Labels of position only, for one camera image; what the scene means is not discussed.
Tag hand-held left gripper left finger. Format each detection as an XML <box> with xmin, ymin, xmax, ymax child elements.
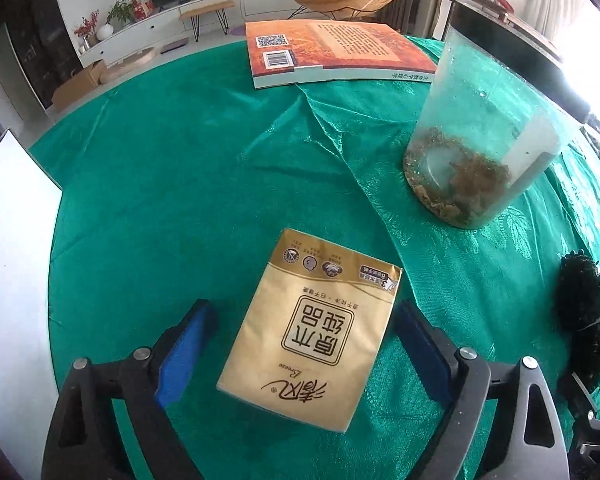
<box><xmin>41</xmin><ymin>299</ymin><xmax>217</xmax><ymax>480</ymax></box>

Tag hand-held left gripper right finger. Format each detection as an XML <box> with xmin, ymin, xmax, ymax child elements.
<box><xmin>394</xmin><ymin>300</ymin><xmax>571</xmax><ymax>480</ymax></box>

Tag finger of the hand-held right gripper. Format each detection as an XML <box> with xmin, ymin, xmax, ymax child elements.
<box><xmin>559</xmin><ymin>370</ymin><xmax>600</xmax><ymax>480</ymax></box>

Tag tan tissue packet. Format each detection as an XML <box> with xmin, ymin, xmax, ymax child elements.
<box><xmin>216</xmin><ymin>228</ymin><xmax>405</xmax><ymax>433</ymax></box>

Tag black lace garment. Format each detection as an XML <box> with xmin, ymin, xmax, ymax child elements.
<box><xmin>552</xmin><ymin>249</ymin><xmax>600</xmax><ymax>396</ymax></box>

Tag white board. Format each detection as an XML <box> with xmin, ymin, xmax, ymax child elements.
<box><xmin>0</xmin><ymin>128</ymin><xmax>64</xmax><ymax>433</ymax></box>

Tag green satin tablecloth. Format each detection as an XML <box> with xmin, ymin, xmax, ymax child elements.
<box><xmin>27</xmin><ymin>35</ymin><xmax>600</xmax><ymax>480</ymax></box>

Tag clear jar with black lid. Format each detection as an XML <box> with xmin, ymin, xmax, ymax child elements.
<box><xmin>403</xmin><ymin>0</ymin><xmax>594</xmax><ymax>230</ymax></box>

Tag brown cardboard box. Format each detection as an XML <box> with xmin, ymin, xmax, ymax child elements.
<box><xmin>51</xmin><ymin>58</ymin><xmax>107</xmax><ymax>111</ymax></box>

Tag wooden cat scratcher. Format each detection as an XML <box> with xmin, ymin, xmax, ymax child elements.
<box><xmin>99</xmin><ymin>45</ymin><xmax>156</xmax><ymax>81</ymax></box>

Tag orange book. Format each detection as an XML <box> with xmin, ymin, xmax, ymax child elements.
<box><xmin>244</xmin><ymin>19</ymin><xmax>439</xmax><ymax>91</ymax></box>

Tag white television cabinet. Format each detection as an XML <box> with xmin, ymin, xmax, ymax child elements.
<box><xmin>77</xmin><ymin>0</ymin><xmax>311</xmax><ymax>69</ymax></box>

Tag red flowers in vase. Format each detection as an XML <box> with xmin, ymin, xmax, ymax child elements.
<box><xmin>73</xmin><ymin>9</ymin><xmax>101</xmax><ymax>51</ymax></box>

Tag dark glass display cabinet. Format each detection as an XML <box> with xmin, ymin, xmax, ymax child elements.
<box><xmin>4</xmin><ymin>0</ymin><xmax>76</xmax><ymax>111</ymax></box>

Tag wooden stool with hairpin legs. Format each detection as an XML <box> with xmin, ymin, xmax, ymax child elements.
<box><xmin>178</xmin><ymin>0</ymin><xmax>236</xmax><ymax>42</ymax></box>

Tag green leafy plant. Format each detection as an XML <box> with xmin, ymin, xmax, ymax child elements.
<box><xmin>105</xmin><ymin>0</ymin><xmax>139</xmax><ymax>29</ymax></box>

